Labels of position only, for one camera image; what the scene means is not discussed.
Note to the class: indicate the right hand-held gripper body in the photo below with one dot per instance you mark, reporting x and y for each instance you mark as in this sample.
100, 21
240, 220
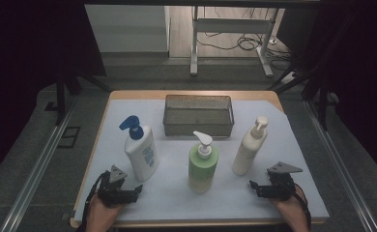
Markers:
278, 188

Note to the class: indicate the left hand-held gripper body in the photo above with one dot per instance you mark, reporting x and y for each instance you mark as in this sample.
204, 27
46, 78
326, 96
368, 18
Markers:
114, 193

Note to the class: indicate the white bottle with blue pump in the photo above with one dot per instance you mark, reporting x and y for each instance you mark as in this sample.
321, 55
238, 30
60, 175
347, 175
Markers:
142, 154

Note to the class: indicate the cream bottle with cream pump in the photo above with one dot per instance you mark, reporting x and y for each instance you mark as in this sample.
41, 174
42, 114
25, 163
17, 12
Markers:
247, 151

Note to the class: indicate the green bottle with white pump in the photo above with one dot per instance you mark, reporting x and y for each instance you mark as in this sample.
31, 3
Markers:
202, 167

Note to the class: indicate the grey metal mesh basket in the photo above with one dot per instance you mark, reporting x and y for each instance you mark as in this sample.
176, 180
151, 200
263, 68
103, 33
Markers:
198, 120

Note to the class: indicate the person's left hand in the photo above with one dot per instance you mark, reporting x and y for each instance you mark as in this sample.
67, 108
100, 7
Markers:
101, 216

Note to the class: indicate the person's right hand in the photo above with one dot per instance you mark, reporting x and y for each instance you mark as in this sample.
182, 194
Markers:
291, 214

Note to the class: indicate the black metal stand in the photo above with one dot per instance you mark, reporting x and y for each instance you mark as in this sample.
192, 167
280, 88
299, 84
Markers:
60, 96
322, 103

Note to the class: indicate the dark curtain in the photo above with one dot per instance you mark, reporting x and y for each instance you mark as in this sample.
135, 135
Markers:
363, 64
22, 64

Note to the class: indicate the white cabinet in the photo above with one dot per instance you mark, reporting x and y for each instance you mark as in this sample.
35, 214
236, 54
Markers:
128, 27

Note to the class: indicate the silver metal rail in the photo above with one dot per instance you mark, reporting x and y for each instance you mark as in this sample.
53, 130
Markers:
35, 174
341, 167

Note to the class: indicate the white metal desk frame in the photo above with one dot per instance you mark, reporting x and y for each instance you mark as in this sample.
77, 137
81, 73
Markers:
231, 25

